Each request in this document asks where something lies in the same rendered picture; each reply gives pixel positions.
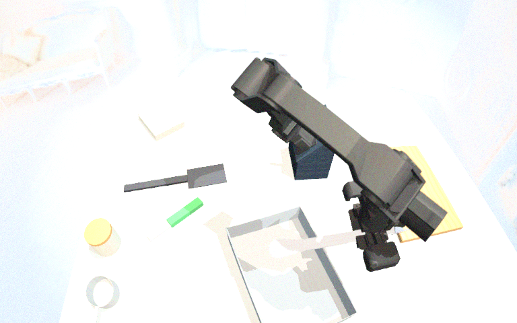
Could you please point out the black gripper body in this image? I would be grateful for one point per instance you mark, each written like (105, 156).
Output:
(378, 255)

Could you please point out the white rectangular tray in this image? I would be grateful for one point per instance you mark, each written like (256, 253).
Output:
(300, 288)

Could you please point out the light wooden board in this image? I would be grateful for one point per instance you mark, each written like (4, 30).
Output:
(435, 192)

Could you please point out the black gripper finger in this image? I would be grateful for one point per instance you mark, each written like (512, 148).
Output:
(354, 222)
(360, 242)

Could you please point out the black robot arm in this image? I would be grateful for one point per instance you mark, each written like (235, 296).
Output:
(390, 179)

